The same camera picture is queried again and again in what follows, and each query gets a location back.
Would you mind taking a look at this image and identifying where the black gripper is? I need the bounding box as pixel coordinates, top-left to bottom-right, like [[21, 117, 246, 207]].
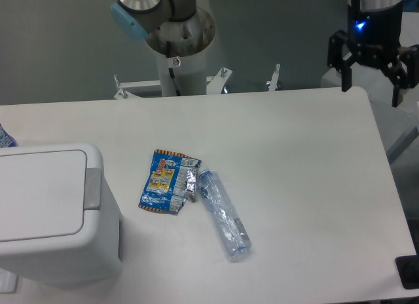
[[327, 0, 418, 107]]

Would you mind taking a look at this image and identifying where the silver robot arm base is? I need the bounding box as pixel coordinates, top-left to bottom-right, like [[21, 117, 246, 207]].
[[110, 0, 215, 80]]

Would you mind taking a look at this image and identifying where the white plastic trash can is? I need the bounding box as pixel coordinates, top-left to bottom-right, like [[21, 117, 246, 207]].
[[1, 143, 123, 284]]

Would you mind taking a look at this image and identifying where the black table clamp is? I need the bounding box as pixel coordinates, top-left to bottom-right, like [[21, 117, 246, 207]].
[[395, 255, 418, 290]]

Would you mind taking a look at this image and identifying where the clear plastic bottle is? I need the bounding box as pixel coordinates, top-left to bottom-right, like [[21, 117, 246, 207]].
[[198, 165, 252, 260]]

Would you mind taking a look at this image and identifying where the blue snack wrapper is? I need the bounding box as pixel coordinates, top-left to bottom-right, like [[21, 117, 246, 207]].
[[138, 149, 202, 215]]

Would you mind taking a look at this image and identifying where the blue patterned packet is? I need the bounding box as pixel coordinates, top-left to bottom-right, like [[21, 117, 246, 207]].
[[0, 124, 18, 148]]

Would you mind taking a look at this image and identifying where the white metal mounting frame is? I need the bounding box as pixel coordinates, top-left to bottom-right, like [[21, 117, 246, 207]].
[[113, 63, 282, 100]]

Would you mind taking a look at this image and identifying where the black cable on column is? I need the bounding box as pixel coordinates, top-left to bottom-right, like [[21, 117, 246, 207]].
[[165, 41, 181, 97]]

